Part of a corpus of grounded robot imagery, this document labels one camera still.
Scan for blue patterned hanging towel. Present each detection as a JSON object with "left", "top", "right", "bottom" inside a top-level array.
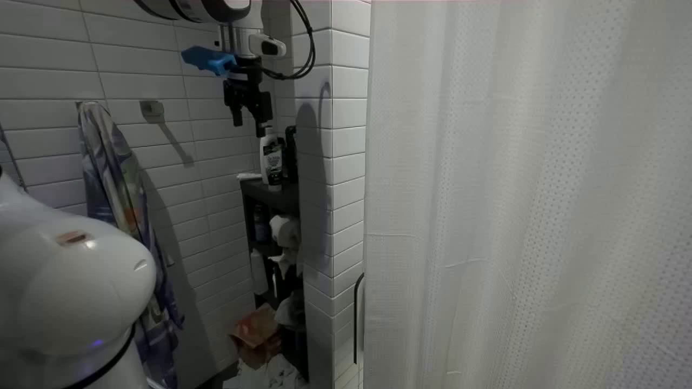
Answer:
[{"left": 73, "top": 98, "right": 183, "bottom": 389}]

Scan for black bin with white liner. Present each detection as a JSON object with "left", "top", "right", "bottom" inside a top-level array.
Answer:
[{"left": 272, "top": 293, "right": 312, "bottom": 382}]

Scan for black shelf unit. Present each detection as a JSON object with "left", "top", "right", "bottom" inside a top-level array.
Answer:
[{"left": 238, "top": 174, "right": 312, "bottom": 315}]

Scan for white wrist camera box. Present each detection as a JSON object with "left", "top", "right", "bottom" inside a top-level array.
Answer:
[{"left": 247, "top": 29, "right": 287, "bottom": 59}]

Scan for tall black bottle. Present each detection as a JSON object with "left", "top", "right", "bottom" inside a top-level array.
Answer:
[{"left": 282, "top": 124, "right": 300, "bottom": 189}]

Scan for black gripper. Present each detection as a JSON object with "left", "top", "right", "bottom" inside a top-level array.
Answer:
[{"left": 222, "top": 55, "right": 276, "bottom": 137}]

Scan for brown cardboard box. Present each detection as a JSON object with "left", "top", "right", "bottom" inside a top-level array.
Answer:
[{"left": 226, "top": 300, "right": 282, "bottom": 372}]

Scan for white shower curtain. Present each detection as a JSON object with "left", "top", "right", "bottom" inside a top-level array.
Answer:
[{"left": 362, "top": 0, "right": 692, "bottom": 389}]

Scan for blue tinted plastic bottle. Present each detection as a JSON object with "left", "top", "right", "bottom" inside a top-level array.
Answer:
[{"left": 249, "top": 245, "right": 269, "bottom": 298}]

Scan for tall white labelled bottle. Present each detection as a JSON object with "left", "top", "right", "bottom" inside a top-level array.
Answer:
[{"left": 258, "top": 123, "right": 287, "bottom": 189}]

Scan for metal towel bar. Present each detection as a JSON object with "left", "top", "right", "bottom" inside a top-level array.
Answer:
[{"left": 138, "top": 96, "right": 195, "bottom": 168}]

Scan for blue plastic wrist mount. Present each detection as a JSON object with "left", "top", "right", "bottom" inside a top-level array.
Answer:
[{"left": 179, "top": 45, "right": 238, "bottom": 77}]

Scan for crumpled white cloth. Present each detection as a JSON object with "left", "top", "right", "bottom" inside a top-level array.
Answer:
[{"left": 265, "top": 213, "right": 300, "bottom": 271}]

